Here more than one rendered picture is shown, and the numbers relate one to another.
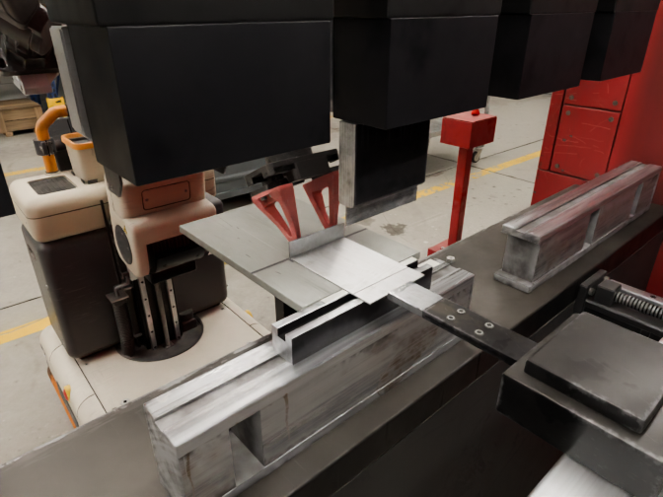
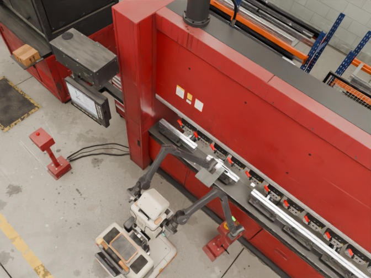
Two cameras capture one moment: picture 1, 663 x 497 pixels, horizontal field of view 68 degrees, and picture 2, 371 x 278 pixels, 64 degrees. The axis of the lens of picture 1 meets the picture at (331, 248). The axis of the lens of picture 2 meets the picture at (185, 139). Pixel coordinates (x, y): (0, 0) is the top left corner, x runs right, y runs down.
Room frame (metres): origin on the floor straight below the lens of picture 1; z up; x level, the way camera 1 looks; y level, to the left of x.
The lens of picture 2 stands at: (1.23, 1.24, 3.61)
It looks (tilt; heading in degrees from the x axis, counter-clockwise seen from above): 57 degrees down; 253
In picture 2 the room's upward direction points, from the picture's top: 11 degrees clockwise
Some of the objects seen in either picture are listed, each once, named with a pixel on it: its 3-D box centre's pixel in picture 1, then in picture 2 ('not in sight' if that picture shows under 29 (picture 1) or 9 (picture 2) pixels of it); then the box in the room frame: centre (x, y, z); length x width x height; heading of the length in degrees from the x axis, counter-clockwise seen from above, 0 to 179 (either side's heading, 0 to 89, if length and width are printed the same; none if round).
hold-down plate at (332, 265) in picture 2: not in sight; (335, 267); (-0.44, 1.04, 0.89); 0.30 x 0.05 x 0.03; 132
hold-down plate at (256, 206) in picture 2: not in sight; (261, 209); (0.09, 0.44, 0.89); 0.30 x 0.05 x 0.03; 132
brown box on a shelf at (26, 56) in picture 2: not in sight; (25, 53); (2.48, -1.64, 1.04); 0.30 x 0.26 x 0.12; 130
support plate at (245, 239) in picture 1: (293, 241); (210, 172); (0.56, 0.05, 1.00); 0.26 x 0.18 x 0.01; 42
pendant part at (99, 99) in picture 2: not in sight; (90, 100); (1.65, -0.58, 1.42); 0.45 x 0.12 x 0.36; 136
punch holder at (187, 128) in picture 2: (604, 8); (189, 124); (0.73, -0.37, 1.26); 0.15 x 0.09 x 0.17; 132
